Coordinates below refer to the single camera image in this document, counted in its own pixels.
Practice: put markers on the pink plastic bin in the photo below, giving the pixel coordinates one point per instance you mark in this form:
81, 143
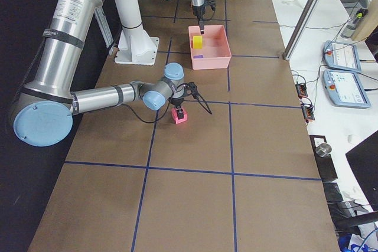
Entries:
216, 50

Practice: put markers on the far teach pendant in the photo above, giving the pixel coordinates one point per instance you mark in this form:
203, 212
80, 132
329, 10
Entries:
341, 56

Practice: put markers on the metal cylinder weight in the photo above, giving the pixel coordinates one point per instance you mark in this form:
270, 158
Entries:
323, 150

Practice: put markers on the yellow foam cube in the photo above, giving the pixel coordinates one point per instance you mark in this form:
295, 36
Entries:
197, 42

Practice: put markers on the near teach pendant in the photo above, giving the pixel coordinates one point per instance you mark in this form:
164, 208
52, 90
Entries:
344, 89

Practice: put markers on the white mounting post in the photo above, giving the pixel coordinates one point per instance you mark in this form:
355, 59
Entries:
135, 45

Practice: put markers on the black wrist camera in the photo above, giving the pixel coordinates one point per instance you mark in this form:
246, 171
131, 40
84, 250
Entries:
211, 4
190, 88

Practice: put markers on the teach pendant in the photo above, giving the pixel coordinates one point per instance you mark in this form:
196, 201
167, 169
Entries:
344, 89
341, 56

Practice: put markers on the black monitor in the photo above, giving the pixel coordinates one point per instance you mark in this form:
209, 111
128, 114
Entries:
363, 163

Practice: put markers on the pink foam cube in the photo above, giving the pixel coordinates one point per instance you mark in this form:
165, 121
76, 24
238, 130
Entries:
176, 119

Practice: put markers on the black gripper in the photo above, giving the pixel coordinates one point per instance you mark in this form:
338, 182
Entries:
178, 102
198, 12

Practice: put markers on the aluminium frame post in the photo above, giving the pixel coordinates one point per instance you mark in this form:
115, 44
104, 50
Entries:
309, 8

